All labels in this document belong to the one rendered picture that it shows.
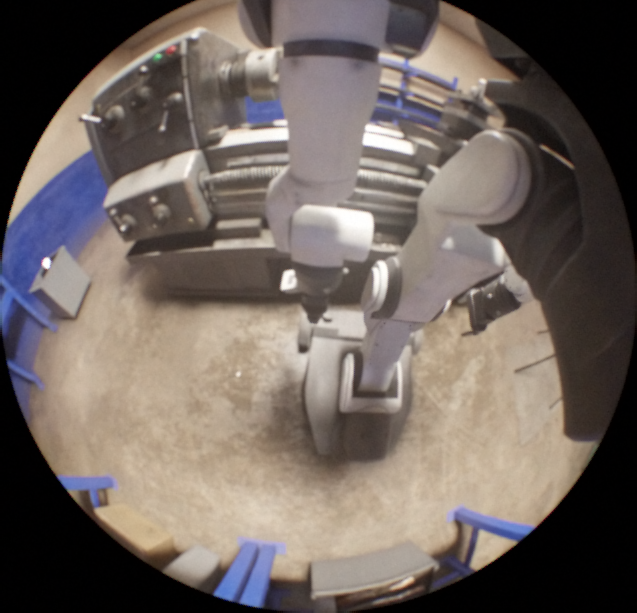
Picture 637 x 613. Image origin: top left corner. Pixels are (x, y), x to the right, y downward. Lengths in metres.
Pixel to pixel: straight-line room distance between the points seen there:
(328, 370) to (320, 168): 0.74
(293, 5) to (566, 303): 0.24
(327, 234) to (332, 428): 0.70
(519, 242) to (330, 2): 0.20
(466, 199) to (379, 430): 0.59
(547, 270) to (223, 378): 1.09
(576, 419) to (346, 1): 0.26
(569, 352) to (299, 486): 1.01
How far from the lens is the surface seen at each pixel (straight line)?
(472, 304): 0.58
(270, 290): 1.14
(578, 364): 0.16
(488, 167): 0.19
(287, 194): 0.19
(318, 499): 1.06
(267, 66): 0.85
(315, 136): 0.15
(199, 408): 1.10
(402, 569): 1.21
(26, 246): 3.72
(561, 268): 0.17
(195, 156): 0.76
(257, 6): 0.18
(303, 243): 0.24
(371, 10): 0.15
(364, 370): 0.63
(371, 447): 0.64
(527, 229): 0.18
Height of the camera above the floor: 0.96
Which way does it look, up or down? 56 degrees down
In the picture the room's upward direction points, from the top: 5 degrees clockwise
